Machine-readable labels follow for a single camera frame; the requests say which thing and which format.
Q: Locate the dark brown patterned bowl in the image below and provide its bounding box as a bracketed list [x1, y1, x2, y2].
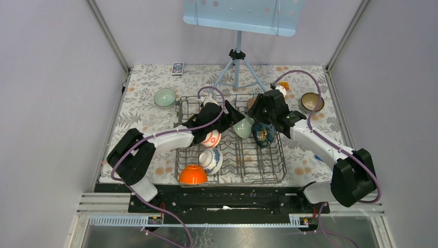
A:
[301, 92, 325, 112]

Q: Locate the white red patterned bowl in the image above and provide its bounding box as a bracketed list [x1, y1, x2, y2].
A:
[201, 130, 222, 148]

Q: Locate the light blue tripod stand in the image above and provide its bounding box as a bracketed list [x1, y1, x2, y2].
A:
[213, 30, 267, 92]

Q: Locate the small yellow orange toy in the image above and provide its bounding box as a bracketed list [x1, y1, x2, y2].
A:
[278, 82, 290, 90]

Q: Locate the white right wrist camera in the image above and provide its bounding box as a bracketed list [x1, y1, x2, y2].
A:
[275, 85, 287, 97]

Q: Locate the grey wire dish rack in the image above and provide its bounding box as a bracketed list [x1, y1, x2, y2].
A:
[175, 94, 287, 187]

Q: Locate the light green bowl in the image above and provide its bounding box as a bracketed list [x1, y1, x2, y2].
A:
[232, 117, 255, 138]

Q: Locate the orange bowl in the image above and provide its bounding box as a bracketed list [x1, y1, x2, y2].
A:
[178, 164, 208, 184]

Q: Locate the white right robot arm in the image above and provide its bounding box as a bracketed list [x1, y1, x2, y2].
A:
[248, 89, 380, 213]

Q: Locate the playing card box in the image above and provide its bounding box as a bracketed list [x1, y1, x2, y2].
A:
[171, 62, 184, 76]

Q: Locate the pale green checkered bowl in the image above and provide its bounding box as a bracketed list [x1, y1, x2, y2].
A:
[153, 88, 177, 107]

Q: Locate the light blue board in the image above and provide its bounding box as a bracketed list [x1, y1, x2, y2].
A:
[183, 0, 305, 37]

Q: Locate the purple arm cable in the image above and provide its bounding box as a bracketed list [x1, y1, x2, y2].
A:
[110, 86, 227, 248]
[272, 70, 382, 248]

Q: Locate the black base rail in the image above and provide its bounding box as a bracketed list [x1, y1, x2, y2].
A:
[94, 183, 331, 225]

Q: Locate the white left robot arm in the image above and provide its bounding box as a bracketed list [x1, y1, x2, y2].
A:
[106, 101, 245, 212]

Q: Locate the white blue floral bowl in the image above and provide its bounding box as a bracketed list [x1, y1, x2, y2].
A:
[198, 148, 224, 176]

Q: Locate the dark teal gold bowl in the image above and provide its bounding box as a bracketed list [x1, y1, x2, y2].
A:
[252, 122, 277, 148]

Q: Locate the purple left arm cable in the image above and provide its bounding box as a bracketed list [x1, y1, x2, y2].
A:
[110, 86, 227, 248]

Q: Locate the pink speckled bowl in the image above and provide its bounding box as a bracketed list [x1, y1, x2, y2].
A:
[247, 97, 257, 110]

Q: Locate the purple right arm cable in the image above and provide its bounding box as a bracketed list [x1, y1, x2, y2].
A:
[272, 70, 382, 248]

